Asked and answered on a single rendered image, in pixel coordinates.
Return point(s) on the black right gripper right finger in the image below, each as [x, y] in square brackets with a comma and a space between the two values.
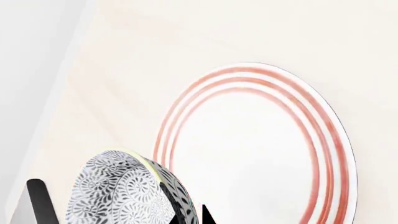
[207, 215]

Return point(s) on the white plate with red rings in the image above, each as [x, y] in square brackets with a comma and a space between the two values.
[258, 144]

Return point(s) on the black white patterned bowl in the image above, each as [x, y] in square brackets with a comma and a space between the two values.
[124, 189]

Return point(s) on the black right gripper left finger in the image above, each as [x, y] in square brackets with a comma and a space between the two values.
[38, 200]

